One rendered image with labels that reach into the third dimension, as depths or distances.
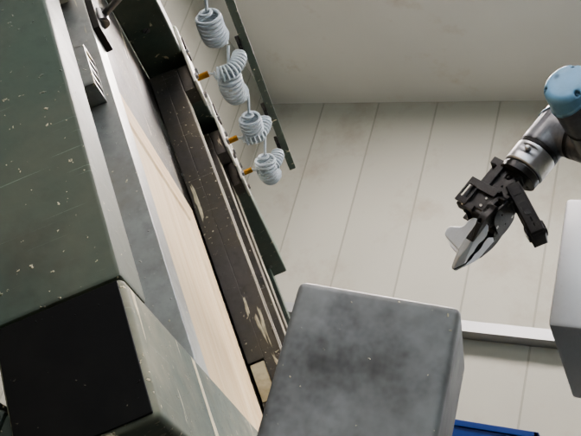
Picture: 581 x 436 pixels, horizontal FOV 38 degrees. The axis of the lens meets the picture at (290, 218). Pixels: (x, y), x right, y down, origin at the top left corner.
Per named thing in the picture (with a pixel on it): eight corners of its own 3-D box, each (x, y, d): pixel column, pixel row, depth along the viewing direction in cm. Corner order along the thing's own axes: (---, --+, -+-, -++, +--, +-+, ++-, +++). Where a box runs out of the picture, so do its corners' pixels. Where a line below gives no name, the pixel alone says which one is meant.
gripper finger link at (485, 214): (468, 246, 146) (498, 208, 147) (476, 251, 145) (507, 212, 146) (462, 233, 142) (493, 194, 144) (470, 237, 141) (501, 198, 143)
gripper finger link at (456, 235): (431, 255, 147) (464, 215, 149) (458, 272, 144) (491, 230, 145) (427, 246, 145) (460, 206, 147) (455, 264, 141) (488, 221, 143)
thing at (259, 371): (262, 402, 161) (277, 396, 161) (249, 365, 165) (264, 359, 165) (265, 407, 164) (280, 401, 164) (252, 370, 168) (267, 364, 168)
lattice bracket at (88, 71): (72, 92, 105) (94, 82, 105) (60, 52, 108) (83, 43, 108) (85, 111, 108) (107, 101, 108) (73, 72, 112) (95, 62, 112)
